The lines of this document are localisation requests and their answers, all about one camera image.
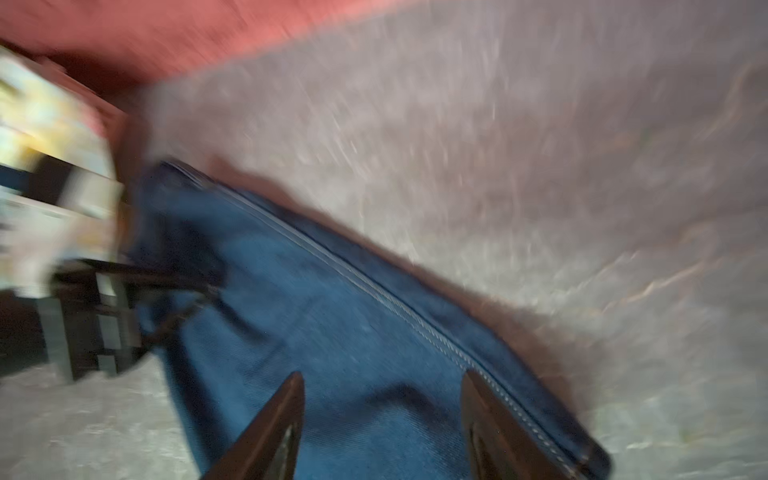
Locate blue denim skirt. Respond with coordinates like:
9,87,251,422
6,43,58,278
130,161,612,479

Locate pastel floral skirt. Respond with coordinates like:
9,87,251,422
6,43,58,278
1,48,116,179

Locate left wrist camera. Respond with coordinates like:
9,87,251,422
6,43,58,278
1,155,123,299

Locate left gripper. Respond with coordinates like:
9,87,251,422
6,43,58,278
36,259,219,383

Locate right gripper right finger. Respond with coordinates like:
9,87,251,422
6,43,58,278
460,370,571,480

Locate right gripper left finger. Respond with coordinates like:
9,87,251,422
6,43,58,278
202,372,305,480

